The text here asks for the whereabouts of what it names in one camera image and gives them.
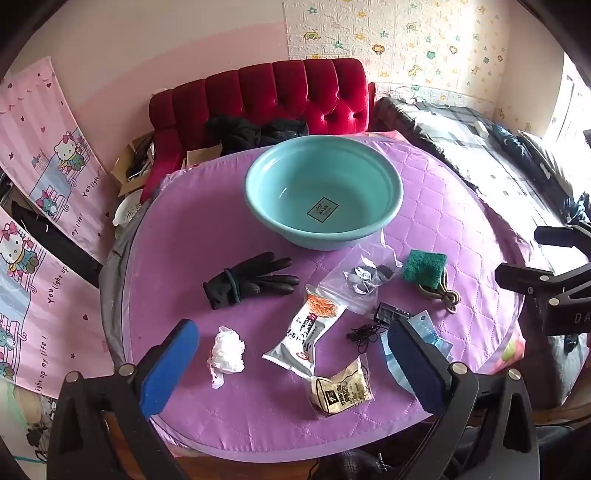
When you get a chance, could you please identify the olive rope bundle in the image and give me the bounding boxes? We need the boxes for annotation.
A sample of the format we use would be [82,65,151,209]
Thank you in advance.
[416,270,460,317]

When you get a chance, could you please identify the blue plastic packet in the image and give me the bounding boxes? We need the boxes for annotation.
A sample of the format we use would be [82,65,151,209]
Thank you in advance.
[381,310,455,398]

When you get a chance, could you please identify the striped pillow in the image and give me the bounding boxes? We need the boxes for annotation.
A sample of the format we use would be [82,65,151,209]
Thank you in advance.
[517,130,587,195]

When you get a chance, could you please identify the red tufted sofa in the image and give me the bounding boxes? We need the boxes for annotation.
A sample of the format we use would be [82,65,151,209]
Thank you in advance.
[140,58,376,204]

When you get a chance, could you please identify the clear zip bag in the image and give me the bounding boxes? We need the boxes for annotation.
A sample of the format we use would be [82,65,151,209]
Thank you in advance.
[318,228,404,319]

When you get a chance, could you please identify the dark blue pillow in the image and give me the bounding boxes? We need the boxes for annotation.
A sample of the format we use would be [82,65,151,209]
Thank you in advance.
[490,122,550,178]

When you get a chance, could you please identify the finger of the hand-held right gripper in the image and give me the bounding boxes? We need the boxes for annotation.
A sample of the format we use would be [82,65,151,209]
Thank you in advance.
[534,224,591,260]
[495,262,591,311]

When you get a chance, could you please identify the teal plastic basin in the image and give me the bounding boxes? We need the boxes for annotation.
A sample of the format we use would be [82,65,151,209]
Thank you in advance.
[245,135,403,251]

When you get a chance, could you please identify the beige snack packet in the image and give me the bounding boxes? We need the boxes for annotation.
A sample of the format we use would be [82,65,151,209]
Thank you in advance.
[310,355,374,418]

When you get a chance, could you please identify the white plastic bag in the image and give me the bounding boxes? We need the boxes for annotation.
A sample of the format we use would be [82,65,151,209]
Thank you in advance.
[209,326,246,389]

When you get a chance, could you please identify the black clothes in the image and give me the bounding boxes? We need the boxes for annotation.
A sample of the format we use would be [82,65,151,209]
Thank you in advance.
[204,114,310,157]

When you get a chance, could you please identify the white snack packet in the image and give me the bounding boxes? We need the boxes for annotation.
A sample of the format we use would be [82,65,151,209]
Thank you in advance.
[262,286,347,378]

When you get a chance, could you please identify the open cardboard box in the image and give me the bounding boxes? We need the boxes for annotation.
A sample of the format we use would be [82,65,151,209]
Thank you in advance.
[111,134,155,199]

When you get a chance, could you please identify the plaid bed blanket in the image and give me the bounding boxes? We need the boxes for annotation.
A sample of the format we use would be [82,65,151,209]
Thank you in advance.
[372,95,591,278]

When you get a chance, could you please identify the white plastic basket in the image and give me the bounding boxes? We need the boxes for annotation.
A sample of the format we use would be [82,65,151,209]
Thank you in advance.
[112,188,146,228]

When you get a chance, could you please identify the pink floral cloth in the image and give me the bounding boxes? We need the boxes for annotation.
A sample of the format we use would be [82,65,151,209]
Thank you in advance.
[492,323,527,374]

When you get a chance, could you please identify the flat cardboard piece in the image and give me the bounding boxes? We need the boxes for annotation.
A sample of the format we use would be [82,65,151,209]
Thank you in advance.
[185,143,223,171]

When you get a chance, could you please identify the thin black cord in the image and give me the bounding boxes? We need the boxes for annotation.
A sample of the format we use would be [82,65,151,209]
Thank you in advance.
[347,323,384,354]

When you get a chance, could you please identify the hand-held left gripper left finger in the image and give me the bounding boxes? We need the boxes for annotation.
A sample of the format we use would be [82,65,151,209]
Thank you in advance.
[46,318,200,480]

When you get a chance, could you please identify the purple quilted table cover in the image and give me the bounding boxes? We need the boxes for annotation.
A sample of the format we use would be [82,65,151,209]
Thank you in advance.
[100,131,536,464]

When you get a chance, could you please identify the black glove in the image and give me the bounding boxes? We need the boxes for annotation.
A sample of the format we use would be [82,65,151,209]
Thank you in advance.
[202,252,301,311]

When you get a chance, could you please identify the pink cartoon curtain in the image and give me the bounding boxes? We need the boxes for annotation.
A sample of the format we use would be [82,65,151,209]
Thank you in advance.
[0,56,118,261]
[0,205,116,398]

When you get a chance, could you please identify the green sponge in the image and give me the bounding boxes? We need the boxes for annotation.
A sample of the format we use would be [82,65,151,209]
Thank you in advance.
[403,250,448,289]

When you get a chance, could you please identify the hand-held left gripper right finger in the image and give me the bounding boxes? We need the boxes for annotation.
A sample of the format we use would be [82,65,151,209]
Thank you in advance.
[387,316,541,480]

